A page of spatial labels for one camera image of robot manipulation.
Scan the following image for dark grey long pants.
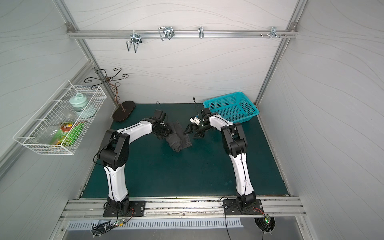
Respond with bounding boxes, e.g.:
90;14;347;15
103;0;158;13
166;121;192;153

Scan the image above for dark oval stand base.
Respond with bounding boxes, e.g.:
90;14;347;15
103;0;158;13
112;101;136;122

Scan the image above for teal plastic mesh basket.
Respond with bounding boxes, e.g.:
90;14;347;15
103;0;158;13
203;92;260;123

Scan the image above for pale green lidded jar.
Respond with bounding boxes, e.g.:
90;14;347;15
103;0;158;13
69;93;96;118

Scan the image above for ornate metal hook stand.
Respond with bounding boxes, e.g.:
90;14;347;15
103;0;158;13
84;67;129;105

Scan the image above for green snack packet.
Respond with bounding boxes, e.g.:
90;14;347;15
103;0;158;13
50;122;84;147

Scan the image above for double metal hook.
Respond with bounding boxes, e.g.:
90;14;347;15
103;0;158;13
126;32;142;53

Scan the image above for white vent strip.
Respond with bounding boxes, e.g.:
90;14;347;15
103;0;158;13
67;218;244;231

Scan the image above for curved metal hook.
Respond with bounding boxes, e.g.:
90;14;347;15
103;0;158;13
158;27;175;42

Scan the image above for small metal hook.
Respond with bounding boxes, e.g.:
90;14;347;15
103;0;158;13
198;27;204;39

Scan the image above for white wire wall basket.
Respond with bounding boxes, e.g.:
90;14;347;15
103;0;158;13
13;80;107;155

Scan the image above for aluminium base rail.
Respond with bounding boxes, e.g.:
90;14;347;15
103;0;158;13
60;196;307;221

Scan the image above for metal bracket hook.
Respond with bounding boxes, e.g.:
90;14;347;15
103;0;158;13
260;27;287;39

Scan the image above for aluminium top rail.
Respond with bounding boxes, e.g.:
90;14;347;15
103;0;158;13
67;29;299;39

